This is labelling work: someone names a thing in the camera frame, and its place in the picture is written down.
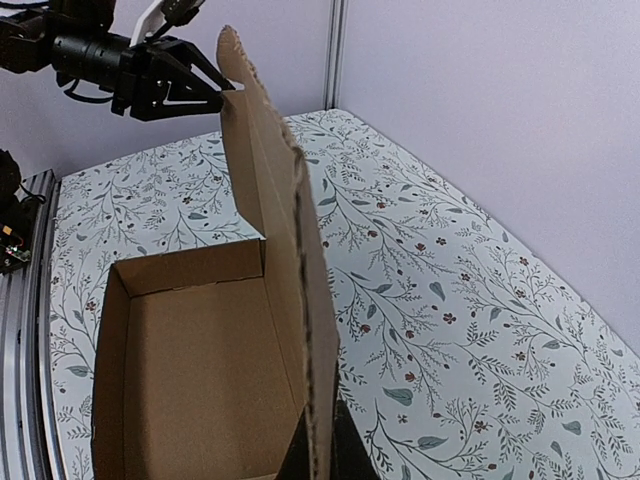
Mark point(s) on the floral patterned table mat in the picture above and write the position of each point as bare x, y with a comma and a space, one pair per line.
463, 355

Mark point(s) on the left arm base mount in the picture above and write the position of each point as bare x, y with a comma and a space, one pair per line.
19, 208

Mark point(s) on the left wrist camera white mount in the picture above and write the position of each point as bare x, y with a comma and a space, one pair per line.
161, 16

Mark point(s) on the brown cardboard box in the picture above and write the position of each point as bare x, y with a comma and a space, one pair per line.
207, 358

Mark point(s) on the left aluminium corner post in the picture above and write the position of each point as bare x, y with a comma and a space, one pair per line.
335, 53

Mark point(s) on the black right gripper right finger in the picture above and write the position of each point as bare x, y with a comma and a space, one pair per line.
350, 460

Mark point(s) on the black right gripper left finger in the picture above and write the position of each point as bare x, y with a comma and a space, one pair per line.
296, 463

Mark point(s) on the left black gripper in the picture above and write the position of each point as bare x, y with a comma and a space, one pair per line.
80, 47

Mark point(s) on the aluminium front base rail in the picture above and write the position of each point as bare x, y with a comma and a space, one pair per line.
28, 449

